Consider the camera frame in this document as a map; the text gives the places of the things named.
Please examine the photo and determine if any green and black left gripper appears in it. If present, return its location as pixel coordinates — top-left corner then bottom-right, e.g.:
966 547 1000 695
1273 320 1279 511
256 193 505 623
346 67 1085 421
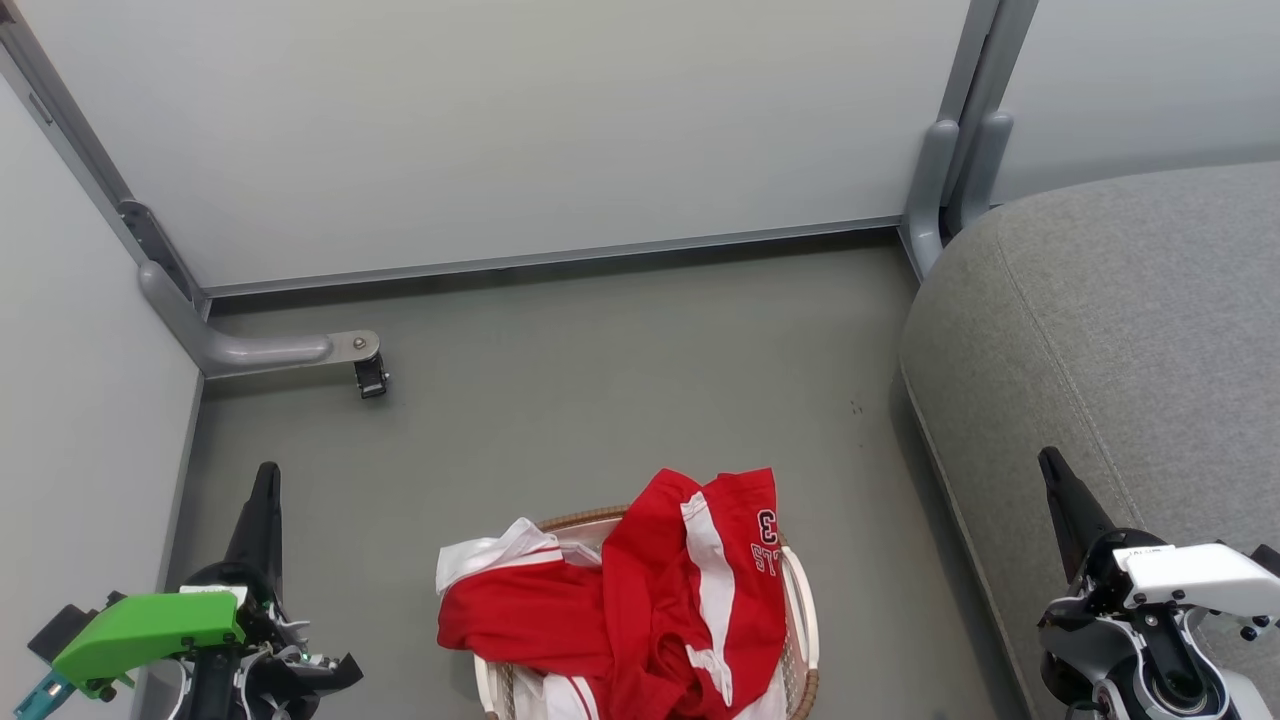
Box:
50 461 364 720

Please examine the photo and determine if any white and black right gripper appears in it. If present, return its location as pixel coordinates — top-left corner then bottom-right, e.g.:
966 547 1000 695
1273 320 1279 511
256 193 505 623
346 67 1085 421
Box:
1037 446 1280 693

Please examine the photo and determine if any red and white jersey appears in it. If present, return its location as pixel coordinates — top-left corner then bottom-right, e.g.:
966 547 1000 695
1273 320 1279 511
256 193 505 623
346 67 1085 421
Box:
436 517 623 720

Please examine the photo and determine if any red and white shirt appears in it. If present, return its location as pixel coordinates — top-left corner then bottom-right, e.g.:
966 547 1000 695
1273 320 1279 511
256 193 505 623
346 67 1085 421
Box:
598 467 791 720

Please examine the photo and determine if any grey fabric sofa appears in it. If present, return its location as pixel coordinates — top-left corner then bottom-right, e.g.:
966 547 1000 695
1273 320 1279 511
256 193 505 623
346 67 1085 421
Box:
898 162 1280 720

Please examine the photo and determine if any grey metal partition foot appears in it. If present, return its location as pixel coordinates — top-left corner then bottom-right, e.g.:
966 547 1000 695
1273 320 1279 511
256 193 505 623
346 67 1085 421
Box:
138 260 382 379

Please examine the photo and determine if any round wicker laundry basket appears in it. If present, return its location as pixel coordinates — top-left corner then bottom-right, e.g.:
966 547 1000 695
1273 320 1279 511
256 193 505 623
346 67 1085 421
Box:
472 505 822 720

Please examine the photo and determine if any grey partition post foot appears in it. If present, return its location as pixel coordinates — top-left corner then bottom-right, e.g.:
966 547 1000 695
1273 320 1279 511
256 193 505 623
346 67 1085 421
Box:
955 111 1014 237
903 120 960 280

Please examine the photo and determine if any grey partition bottom rail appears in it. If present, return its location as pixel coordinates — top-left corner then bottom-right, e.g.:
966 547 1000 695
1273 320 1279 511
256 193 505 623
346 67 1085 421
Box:
203 215 904 299

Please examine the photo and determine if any grey partition corner post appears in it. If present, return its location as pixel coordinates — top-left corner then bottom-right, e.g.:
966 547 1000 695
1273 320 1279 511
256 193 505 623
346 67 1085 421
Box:
0 0 211 321
935 0 1041 236

